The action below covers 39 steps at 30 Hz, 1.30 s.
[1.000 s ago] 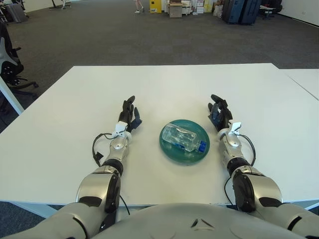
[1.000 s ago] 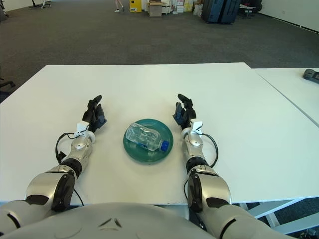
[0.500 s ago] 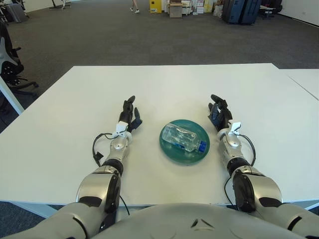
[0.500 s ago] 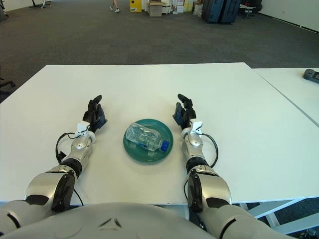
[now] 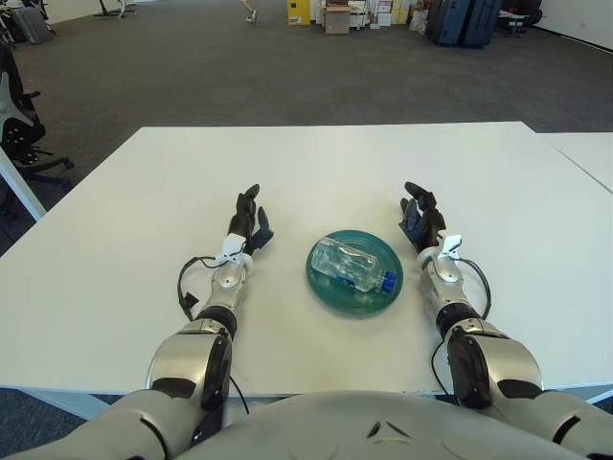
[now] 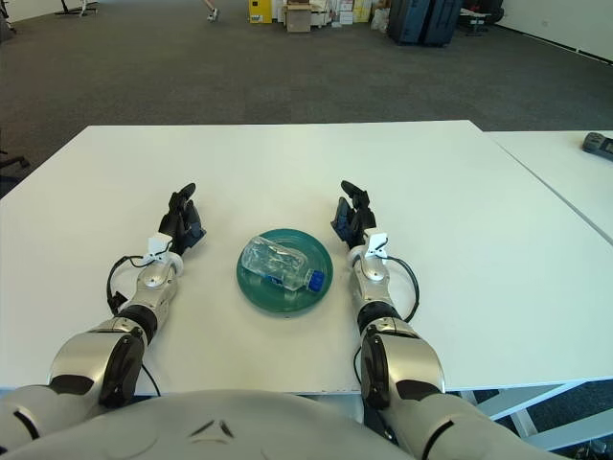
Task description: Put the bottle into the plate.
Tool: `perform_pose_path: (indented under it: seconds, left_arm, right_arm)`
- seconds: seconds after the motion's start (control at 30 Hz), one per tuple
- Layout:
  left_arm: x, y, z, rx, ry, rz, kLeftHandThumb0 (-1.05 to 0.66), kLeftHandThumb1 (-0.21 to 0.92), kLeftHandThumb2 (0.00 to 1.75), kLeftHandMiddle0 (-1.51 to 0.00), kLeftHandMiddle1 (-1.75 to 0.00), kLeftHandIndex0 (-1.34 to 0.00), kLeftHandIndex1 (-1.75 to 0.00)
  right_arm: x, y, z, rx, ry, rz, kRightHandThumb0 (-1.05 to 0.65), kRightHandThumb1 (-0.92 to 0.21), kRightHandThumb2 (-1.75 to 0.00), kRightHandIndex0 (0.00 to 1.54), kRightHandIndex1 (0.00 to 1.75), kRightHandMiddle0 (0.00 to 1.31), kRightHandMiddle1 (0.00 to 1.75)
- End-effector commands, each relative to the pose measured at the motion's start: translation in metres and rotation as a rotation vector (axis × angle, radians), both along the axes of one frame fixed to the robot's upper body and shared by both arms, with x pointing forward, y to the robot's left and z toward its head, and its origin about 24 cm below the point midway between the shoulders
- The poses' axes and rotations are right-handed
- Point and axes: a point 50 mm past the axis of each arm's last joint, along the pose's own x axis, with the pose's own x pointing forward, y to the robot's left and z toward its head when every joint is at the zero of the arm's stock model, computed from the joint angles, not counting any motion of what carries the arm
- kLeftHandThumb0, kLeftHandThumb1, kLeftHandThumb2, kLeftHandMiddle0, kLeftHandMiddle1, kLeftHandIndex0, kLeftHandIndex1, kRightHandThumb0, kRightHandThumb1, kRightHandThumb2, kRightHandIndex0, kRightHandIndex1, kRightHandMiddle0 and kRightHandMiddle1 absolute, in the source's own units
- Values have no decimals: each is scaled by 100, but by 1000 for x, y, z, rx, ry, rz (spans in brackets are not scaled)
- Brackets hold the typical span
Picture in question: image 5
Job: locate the person legs with white shoes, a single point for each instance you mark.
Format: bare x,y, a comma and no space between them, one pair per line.
250,14

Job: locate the grey suitcase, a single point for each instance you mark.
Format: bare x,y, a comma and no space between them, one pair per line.
31,26

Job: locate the stack of white boxes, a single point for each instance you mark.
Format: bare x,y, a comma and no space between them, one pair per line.
378,12

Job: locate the green round plate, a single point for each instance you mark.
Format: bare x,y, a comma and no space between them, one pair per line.
335,302

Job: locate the white bag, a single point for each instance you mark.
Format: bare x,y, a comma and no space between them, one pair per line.
418,21

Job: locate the black suitcase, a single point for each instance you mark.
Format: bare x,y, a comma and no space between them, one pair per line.
435,21

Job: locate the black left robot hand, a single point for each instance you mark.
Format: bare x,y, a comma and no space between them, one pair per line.
244,223

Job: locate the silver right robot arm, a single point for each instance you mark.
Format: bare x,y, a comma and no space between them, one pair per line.
445,273

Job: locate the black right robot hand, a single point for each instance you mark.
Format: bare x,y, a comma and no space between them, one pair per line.
428,225

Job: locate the blue suitcase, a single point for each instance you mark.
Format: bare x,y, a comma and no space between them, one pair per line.
455,21

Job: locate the grey robot torso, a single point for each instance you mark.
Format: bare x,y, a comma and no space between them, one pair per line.
383,431

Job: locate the black office chair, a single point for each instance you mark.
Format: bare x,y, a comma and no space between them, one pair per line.
19,139

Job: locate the clear bottle with blue cap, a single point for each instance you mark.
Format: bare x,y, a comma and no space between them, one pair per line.
349,266

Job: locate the brown cardboard box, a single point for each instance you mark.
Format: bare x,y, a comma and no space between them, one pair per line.
336,20

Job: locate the white slanted table leg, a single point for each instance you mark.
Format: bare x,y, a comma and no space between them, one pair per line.
21,184

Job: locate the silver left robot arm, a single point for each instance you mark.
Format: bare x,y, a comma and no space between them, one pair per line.
225,282

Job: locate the yellow cabinet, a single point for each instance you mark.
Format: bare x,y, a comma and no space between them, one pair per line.
298,12

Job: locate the navy suitcase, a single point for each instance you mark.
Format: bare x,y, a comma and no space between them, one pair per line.
483,21

